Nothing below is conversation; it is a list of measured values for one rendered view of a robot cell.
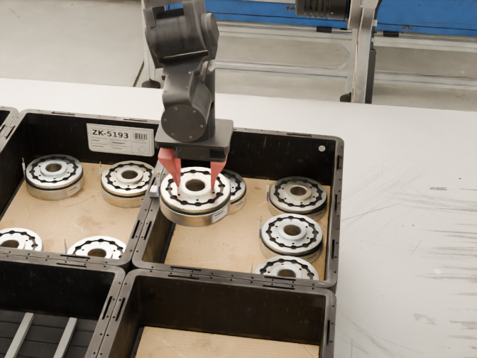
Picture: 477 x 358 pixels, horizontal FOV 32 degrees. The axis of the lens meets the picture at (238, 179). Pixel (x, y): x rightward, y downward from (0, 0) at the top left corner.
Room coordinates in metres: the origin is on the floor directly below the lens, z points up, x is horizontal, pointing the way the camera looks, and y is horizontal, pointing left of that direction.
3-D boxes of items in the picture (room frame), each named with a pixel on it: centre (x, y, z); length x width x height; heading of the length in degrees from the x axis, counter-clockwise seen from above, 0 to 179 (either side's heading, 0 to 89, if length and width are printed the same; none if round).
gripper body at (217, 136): (0.97, 0.06, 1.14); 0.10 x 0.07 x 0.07; 85
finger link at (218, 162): (0.97, 0.05, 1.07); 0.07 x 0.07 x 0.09; 85
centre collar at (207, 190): (0.97, 0.06, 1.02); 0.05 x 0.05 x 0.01
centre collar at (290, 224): (1.07, -0.09, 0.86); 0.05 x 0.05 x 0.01
